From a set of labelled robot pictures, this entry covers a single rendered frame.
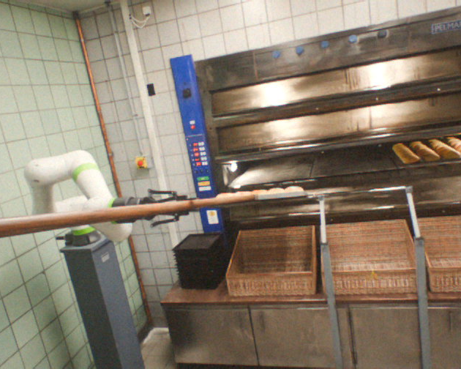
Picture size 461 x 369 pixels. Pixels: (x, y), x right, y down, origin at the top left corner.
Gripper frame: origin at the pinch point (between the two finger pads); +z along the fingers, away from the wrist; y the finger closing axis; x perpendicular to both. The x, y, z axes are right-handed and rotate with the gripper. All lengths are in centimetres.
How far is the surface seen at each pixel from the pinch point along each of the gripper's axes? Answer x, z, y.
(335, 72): -137, 51, -75
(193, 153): -142, -52, -35
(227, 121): -140, -24, -54
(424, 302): -109, 85, 64
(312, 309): -117, 25, 70
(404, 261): -156, 83, 51
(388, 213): -160, 77, 19
